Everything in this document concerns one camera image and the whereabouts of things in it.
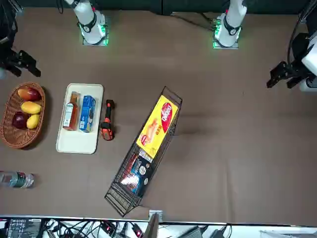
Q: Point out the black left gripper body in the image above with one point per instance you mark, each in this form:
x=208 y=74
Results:
x=297 y=70

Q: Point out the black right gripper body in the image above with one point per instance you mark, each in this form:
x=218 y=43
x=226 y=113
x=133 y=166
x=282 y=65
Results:
x=11 y=59

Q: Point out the orange and black barcode scanner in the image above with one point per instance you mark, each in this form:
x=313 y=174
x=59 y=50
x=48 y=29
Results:
x=107 y=126

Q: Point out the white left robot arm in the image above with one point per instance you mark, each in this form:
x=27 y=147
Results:
x=229 y=27

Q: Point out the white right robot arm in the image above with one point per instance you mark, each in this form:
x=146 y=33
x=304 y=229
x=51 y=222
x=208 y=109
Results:
x=91 y=27

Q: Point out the blue Oreo cookie box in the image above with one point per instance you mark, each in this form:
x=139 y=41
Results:
x=87 y=114

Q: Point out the cream plastic tray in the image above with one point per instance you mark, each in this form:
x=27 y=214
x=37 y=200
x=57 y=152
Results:
x=76 y=143

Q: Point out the red and yellow mango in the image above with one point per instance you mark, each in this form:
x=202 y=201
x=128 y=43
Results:
x=29 y=94

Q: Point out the long yellow mango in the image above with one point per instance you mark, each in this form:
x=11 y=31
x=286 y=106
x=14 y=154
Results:
x=31 y=107

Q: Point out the dark red apple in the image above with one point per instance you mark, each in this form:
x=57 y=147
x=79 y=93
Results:
x=19 y=120

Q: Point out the small round yellow mango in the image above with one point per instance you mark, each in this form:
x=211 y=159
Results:
x=33 y=121

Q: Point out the square amber tea bottle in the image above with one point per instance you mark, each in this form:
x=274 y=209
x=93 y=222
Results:
x=71 y=114

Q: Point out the brown wicker basket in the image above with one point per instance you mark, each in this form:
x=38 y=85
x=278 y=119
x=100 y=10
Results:
x=10 y=135

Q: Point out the clear water bottle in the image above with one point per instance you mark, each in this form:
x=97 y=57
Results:
x=17 y=179

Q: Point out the yellow snack box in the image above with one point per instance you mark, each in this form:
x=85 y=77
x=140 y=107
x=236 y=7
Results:
x=158 y=124

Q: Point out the dark blue snack box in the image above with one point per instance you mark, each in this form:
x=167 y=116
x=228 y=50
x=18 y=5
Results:
x=137 y=173

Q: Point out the black power adapter with label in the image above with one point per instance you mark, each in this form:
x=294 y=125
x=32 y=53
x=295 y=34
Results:
x=23 y=228

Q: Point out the white power strip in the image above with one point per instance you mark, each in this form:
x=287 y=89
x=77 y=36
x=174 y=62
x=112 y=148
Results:
x=109 y=226

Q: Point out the aluminium profile post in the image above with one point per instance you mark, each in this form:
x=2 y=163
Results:
x=153 y=223

